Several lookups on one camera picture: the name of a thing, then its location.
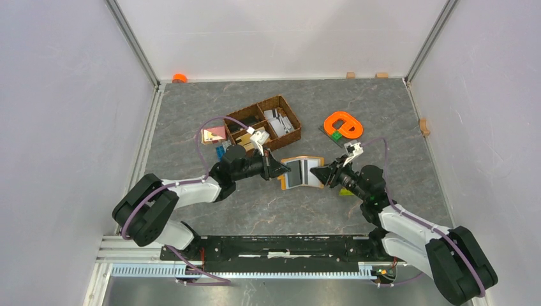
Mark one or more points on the gold VIP cards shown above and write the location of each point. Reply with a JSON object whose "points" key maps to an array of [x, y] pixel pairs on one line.
{"points": [[244, 140]]}

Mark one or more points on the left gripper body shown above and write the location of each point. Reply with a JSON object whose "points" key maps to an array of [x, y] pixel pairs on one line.
{"points": [[259, 164]]}

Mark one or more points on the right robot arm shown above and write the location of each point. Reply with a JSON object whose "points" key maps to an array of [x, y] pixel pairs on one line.
{"points": [[451, 257]]}

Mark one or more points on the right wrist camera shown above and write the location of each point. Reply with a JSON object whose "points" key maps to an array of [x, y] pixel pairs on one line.
{"points": [[353, 150]]}

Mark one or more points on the brown woven basket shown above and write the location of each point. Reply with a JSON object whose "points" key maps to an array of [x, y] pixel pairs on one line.
{"points": [[257, 109]]}

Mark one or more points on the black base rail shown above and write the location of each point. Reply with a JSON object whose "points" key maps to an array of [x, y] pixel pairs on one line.
{"points": [[285, 253]]}

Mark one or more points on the orange plastic ring toy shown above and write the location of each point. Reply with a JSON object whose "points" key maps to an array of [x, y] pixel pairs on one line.
{"points": [[345, 123]]}

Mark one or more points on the orange tape roll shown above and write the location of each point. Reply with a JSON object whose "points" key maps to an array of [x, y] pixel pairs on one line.
{"points": [[179, 78]]}

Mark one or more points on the blue toy brick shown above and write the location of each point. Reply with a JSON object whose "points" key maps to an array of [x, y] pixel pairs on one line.
{"points": [[221, 149]]}

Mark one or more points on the yellow leather card holder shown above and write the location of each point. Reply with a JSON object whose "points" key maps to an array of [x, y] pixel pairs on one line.
{"points": [[299, 174]]}

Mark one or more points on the silver cards pile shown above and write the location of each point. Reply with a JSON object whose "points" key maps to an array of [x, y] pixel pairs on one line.
{"points": [[279, 122]]}

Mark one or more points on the black cards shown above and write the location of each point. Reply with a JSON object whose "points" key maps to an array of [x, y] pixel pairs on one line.
{"points": [[247, 121]]}

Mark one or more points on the pink card box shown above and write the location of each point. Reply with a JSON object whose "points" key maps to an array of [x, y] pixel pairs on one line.
{"points": [[211, 135]]}

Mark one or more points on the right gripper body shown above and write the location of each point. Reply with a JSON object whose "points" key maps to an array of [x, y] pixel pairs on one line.
{"points": [[344, 175]]}

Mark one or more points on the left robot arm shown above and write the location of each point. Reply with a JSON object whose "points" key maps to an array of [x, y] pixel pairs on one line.
{"points": [[145, 211]]}

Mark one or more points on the pink and green brick stack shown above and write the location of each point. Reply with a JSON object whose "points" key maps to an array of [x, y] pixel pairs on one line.
{"points": [[345, 192]]}

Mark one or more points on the wooden clip on wall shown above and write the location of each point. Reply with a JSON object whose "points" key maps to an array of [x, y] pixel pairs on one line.
{"points": [[424, 127]]}

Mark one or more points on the green toy brick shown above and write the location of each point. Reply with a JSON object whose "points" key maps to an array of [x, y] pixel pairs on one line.
{"points": [[336, 136]]}

